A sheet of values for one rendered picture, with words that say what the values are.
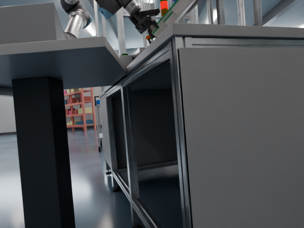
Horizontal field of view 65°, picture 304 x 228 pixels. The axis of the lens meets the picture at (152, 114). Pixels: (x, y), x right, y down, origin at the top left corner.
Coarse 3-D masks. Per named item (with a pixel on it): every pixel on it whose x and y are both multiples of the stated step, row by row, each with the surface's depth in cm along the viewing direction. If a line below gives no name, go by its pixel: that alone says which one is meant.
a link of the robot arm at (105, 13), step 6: (102, 0) 122; (108, 0) 124; (114, 0) 126; (102, 6) 125; (108, 6) 125; (114, 6) 126; (120, 6) 129; (102, 12) 126; (108, 12) 126; (114, 12) 128; (108, 18) 128
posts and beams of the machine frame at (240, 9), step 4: (240, 0) 225; (240, 4) 225; (240, 8) 225; (240, 12) 226; (244, 12) 226; (240, 16) 226; (244, 16) 226; (184, 20) 227; (240, 20) 226; (244, 20) 226; (240, 24) 227; (244, 24) 226
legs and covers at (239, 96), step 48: (192, 48) 59; (240, 48) 64; (288, 48) 69; (144, 96) 211; (192, 96) 59; (240, 96) 64; (288, 96) 69; (144, 144) 210; (192, 144) 59; (240, 144) 63; (288, 144) 68; (192, 192) 59; (240, 192) 63; (288, 192) 68
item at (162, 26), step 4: (168, 12) 102; (164, 16) 102; (160, 20) 101; (160, 24) 102; (164, 24) 102; (160, 28) 114; (164, 28) 102; (156, 32) 114; (160, 32) 114; (156, 36) 114
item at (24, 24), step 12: (0, 12) 96; (12, 12) 96; (24, 12) 96; (36, 12) 96; (48, 12) 96; (0, 24) 96; (12, 24) 96; (24, 24) 96; (36, 24) 96; (48, 24) 96; (60, 24) 102; (0, 36) 96; (12, 36) 96; (24, 36) 96; (36, 36) 96; (48, 36) 96; (60, 36) 101
